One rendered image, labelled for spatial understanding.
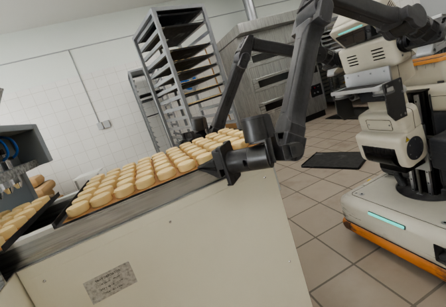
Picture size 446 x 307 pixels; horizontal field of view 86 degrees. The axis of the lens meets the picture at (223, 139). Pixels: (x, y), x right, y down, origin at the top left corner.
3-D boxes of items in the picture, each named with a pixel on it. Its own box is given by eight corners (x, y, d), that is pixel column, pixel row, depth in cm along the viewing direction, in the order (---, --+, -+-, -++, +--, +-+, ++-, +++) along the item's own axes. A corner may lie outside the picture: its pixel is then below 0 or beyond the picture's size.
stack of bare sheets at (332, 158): (371, 153, 250) (371, 150, 249) (358, 169, 225) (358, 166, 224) (317, 154, 295) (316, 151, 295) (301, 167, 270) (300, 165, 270)
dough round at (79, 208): (65, 217, 59) (61, 210, 58) (84, 206, 63) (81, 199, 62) (74, 218, 56) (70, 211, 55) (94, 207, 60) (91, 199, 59)
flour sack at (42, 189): (46, 197, 342) (41, 187, 339) (11, 210, 327) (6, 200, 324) (58, 185, 408) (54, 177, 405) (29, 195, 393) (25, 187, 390)
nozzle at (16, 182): (12, 190, 77) (-15, 138, 74) (16, 188, 80) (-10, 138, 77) (33, 183, 79) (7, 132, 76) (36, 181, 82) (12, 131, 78)
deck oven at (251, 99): (270, 141, 419) (237, 23, 381) (243, 136, 533) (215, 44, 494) (338, 113, 461) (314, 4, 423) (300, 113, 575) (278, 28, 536)
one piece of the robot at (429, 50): (433, 48, 89) (426, 18, 87) (449, 44, 85) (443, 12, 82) (416, 58, 87) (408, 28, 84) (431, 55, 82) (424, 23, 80)
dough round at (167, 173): (176, 171, 68) (174, 164, 68) (176, 176, 63) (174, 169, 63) (159, 177, 68) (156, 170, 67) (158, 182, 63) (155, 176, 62)
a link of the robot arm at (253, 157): (274, 169, 53) (280, 164, 58) (267, 138, 52) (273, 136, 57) (245, 174, 56) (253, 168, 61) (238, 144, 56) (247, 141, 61)
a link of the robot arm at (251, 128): (306, 154, 56) (283, 154, 64) (295, 106, 55) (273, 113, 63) (263, 168, 51) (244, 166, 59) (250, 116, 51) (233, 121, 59)
